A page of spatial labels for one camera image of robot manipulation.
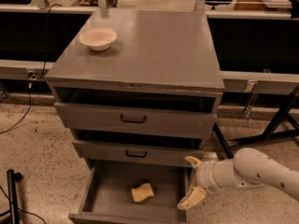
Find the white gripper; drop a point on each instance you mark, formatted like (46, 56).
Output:
(205, 175)

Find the yellow sponge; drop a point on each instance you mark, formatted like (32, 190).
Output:
(142, 193)

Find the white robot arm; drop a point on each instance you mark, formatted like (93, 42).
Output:
(248, 169)

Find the grey top drawer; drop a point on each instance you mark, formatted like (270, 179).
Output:
(159, 122)

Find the grey drawer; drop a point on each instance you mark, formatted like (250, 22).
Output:
(105, 151)
(108, 198)
(159, 122)

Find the grey bottom drawer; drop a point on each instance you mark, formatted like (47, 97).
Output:
(108, 198)

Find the grey drawer cabinet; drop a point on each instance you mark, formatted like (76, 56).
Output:
(160, 60)

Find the grey middle drawer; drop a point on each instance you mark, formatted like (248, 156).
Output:
(105, 151)

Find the white paper bowl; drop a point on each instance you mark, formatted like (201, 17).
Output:
(98, 38)

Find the black stand lower left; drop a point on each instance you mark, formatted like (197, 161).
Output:
(10, 211)

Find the black middle drawer handle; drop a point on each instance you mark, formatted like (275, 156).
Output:
(139, 155)

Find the black drawer handle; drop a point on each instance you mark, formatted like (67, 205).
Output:
(132, 120)
(139, 155)

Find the black metal stand frame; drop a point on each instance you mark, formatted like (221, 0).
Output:
(270, 133)

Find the black top drawer handle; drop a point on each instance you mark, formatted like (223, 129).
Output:
(132, 120)

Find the grey barrier rail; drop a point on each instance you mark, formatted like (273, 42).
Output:
(23, 70)

